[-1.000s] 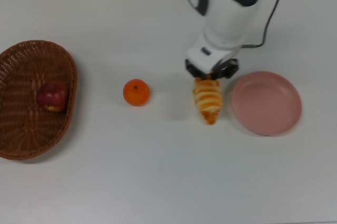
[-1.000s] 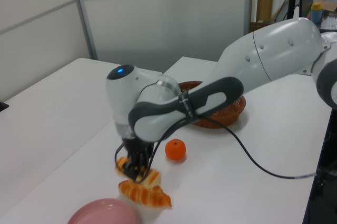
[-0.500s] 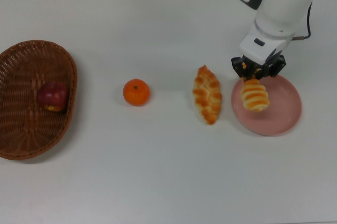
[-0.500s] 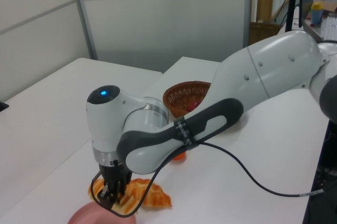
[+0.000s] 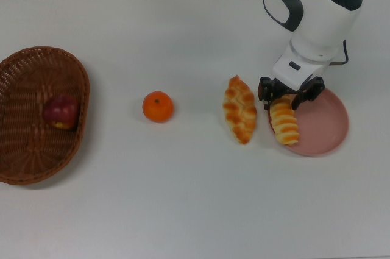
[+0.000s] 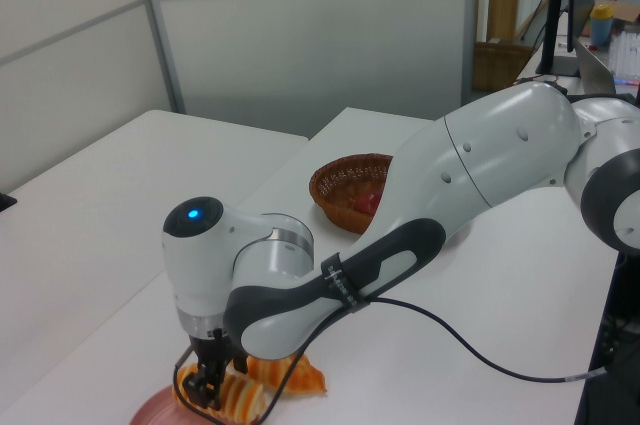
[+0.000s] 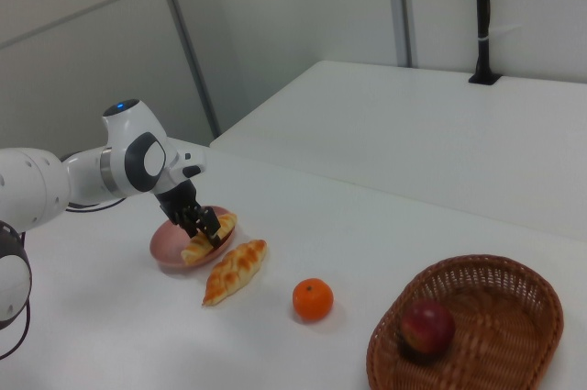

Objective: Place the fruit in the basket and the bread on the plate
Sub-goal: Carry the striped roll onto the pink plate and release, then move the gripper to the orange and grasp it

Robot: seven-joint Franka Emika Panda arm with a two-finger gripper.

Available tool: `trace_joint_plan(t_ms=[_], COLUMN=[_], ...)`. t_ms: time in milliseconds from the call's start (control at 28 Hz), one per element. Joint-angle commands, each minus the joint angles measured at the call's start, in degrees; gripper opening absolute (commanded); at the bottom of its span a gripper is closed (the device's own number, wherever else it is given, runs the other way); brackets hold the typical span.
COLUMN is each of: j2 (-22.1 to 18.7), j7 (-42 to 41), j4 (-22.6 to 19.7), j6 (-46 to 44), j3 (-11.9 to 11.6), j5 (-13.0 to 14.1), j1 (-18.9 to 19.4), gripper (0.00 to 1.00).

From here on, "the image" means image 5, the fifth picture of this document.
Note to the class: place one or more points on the braided toy bread loaf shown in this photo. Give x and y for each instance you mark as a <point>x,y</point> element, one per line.
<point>240,109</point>

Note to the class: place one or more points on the red toy apple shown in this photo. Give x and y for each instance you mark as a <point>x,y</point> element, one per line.
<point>61,111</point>

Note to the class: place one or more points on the striped toy bread roll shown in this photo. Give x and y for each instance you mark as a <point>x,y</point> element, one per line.
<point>285,125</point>

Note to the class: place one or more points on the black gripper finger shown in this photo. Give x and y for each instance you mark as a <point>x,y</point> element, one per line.
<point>266,93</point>
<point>310,91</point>

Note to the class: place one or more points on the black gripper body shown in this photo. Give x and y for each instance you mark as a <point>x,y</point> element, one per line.
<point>285,90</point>

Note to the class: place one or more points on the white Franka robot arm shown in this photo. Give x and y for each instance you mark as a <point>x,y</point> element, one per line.
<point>320,27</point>

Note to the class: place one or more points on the orange toy tangerine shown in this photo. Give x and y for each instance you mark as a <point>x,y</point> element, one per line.
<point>158,107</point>

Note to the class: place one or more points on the pink plate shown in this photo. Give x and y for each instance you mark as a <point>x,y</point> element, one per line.
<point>323,125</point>

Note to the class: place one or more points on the brown woven basket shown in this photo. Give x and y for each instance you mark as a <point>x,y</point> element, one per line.
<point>27,149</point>

